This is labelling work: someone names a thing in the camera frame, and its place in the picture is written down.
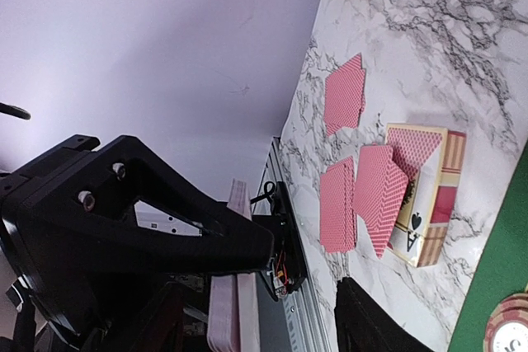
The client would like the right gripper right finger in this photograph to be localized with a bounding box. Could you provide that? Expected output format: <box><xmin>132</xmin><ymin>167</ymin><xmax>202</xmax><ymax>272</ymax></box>
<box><xmin>334</xmin><ymin>277</ymin><xmax>429</xmax><ymax>352</ymax></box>

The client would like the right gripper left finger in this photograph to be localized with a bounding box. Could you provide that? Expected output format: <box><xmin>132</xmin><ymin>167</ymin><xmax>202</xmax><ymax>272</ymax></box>
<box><xmin>1</xmin><ymin>135</ymin><xmax>274</xmax><ymax>277</ymax></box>

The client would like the red card pile front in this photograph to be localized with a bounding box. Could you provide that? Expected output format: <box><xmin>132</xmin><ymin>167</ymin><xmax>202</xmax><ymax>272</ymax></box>
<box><xmin>319</xmin><ymin>157</ymin><xmax>357</xmax><ymax>253</ymax></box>

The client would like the red playing card deck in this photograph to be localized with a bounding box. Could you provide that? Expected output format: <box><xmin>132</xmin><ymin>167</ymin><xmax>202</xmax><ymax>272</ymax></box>
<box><xmin>352</xmin><ymin>145</ymin><xmax>408</xmax><ymax>258</ymax></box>

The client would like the red chip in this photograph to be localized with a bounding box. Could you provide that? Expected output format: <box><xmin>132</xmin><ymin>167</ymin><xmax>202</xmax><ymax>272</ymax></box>
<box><xmin>483</xmin><ymin>293</ymin><xmax>527</xmax><ymax>352</ymax></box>

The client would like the round green poker mat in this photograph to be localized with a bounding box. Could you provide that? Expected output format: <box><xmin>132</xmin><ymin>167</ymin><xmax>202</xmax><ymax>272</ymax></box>
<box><xmin>449</xmin><ymin>152</ymin><xmax>527</xmax><ymax>351</ymax></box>

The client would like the playing card box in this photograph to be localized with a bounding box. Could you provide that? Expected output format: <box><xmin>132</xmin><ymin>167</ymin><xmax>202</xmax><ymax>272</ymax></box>
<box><xmin>385</xmin><ymin>124</ymin><xmax>467</xmax><ymax>268</ymax></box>

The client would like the front aluminium rail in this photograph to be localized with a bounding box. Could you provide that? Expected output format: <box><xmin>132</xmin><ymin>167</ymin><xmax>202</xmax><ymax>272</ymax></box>
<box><xmin>253</xmin><ymin>137</ymin><xmax>330</xmax><ymax>351</ymax></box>

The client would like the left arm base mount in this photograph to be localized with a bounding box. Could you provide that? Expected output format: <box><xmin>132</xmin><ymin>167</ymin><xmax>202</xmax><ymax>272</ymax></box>
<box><xmin>250</xmin><ymin>181</ymin><xmax>308</xmax><ymax>302</ymax></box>

